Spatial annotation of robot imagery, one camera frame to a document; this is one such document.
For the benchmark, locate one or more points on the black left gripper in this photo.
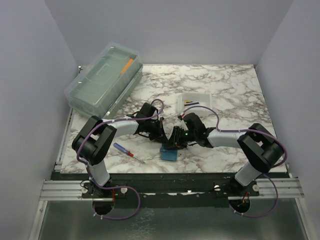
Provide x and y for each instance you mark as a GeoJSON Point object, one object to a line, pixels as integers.
{"type": "Point", "coordinates": [160, 135]}

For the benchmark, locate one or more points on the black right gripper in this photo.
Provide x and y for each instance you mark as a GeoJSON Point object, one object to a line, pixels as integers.
{"type": "Point", "coordinates": [175, 141]}

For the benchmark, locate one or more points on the blue leather card holder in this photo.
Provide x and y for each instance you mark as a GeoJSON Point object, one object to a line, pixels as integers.
{"type": "Point", "coordinates": [168, 155]}

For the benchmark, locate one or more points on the white plastic card tray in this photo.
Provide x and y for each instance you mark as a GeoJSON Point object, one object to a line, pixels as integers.
{"type": "Point", "coordinates": [189, 99]}

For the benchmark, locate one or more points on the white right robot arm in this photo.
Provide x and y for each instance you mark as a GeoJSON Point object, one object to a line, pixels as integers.
{"type": "Point", "coordinates": [261, 148]}

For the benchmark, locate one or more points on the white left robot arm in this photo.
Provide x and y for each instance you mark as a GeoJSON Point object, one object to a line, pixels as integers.
{"type": "Point", "coordinates": [93, 141]}

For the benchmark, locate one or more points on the white striped credit card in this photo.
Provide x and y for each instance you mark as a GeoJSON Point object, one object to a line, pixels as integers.
{"type": "Point", "coordinates": [188, 104]}

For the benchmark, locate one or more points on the blue red screwdriver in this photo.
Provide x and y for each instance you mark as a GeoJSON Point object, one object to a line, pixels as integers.
{"type": "Point", "coordinates": [126, 152]}

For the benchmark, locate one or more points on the clear plastic storage box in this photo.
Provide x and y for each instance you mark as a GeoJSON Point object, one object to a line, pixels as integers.
{"type": "Point", "coordinates": [100, 89]}

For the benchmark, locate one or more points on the orange pen in box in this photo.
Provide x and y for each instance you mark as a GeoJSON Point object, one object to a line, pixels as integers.
{"type": "Point", "coordinates": [130, 61]}

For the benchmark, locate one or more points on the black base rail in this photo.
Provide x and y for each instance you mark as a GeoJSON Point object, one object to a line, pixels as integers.
{"type": "Point", "coordinates": [134, 200]}

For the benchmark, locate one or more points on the aluminium frame rail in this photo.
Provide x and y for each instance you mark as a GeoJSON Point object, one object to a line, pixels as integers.
{"type": "Point", "coordinates": [163, 186]}

